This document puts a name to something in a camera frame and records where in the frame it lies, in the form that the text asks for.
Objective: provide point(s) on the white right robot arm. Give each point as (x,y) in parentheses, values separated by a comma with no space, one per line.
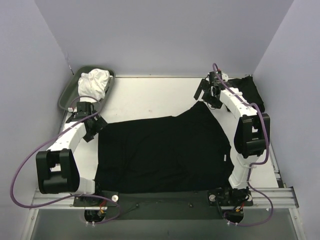
(251,139)

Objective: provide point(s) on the black t shirt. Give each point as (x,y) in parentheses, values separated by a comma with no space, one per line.
(188,152)
(249,91)

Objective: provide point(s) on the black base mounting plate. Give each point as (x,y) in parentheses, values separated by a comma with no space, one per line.
(190,205)

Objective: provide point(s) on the aluminium front rail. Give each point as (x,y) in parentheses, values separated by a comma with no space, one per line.
(263,198)

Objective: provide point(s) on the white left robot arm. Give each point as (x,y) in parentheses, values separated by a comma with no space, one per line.
(56,167)

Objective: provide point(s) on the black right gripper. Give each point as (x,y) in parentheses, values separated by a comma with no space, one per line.
(202,89)

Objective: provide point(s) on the grey plastic tray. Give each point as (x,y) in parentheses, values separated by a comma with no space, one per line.
(70,92)

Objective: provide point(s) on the crumpled white t shirt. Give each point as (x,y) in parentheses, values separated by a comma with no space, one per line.
(92,86)

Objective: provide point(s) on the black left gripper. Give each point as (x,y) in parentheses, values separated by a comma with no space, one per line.
(95,125)

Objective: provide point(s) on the folded black t shirt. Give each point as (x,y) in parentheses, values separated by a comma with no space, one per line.
(249,91)

